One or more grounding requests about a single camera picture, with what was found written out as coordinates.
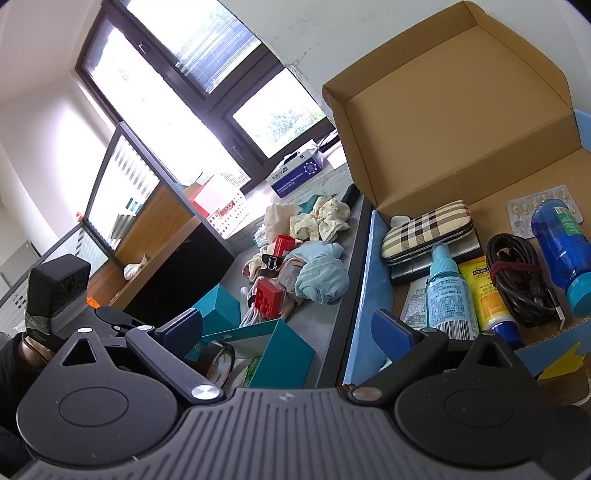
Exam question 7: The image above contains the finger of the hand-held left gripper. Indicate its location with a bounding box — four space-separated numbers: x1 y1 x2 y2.
93 306 155 344

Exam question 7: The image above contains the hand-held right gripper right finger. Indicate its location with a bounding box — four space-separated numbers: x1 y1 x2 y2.
344 308 532 407

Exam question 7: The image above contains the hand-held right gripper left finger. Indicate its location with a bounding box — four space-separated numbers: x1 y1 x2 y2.
44 308 225 402

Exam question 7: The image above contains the grey desktop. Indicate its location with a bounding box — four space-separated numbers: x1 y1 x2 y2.
217 172 376 389

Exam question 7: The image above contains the person's left hand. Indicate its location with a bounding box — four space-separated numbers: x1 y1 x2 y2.
20 333 58 366

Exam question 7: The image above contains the white printed packet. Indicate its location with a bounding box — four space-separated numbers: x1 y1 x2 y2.
399 279 433 331

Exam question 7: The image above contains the grey filing cabinet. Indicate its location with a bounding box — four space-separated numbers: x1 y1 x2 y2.
0 240 45 288

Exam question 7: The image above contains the teal box lid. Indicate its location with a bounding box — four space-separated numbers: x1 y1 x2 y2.
191 283 242 329

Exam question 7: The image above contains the tape roll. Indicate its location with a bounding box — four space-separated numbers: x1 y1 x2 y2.
198 340 236 389

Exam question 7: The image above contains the crumpled white cloth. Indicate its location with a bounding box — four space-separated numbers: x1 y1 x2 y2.
122 255 149 280

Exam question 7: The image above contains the black cabinet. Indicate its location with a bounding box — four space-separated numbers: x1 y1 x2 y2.
124 225 237 320

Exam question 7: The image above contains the flat grey box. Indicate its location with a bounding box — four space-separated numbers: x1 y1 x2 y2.
390 230 484 288

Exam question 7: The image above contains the light blue spray bottle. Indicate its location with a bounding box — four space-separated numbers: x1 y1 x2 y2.
424 242 481 341

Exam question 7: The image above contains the light blue cloth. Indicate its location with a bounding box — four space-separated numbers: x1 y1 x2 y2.
288 241 352 306

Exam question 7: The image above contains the red power adapter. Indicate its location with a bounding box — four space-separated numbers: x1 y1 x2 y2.
252 278 287 322

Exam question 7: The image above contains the yellow tube with blue cap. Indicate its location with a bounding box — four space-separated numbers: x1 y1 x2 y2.
458 255 525 350

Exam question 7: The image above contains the wooden shelf unit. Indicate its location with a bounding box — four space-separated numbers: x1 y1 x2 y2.
87 185 209 315

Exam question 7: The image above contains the open teal box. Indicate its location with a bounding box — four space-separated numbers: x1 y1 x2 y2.
185 318 317 389

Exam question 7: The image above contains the plaid zip case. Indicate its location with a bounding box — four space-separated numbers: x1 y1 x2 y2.
381 200 474 267

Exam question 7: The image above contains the black white buckle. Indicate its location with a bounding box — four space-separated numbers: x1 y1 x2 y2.
260 253 283 278

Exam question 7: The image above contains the frosted glass partition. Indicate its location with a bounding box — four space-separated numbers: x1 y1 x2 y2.
73 122 163 274

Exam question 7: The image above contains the pink cream cloth pile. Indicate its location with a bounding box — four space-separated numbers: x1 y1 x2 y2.
242 253 306 320

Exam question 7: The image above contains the white perforated basket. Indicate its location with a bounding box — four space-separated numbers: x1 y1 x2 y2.
206 189 253 241

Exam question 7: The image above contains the small red cup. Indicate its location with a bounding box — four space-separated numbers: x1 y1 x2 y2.
271 234 297 257

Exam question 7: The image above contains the cream patterned cloth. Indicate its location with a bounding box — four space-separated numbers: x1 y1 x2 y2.
289 194 353 243

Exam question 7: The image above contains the black oblong object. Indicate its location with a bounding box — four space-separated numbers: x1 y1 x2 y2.
341 183 366 206

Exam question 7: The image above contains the yellow paper note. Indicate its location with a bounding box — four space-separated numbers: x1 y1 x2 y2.
537 343 585 382

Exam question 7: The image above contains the pill blister pack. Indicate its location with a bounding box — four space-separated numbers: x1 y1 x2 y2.
506 185 585 239

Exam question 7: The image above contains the blue plastic bottle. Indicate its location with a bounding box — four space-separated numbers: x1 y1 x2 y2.
531 198 591 318

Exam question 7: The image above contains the blue white glove box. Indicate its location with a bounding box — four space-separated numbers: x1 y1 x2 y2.
266 148 329 199

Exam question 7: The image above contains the open cardboard box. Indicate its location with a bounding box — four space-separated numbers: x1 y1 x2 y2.
322 0 591 409

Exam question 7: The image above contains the dark framed window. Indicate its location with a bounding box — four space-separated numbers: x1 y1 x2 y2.
75 0 341 195

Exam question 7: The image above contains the black cable bundle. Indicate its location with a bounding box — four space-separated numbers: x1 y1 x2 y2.
486 232 568 330

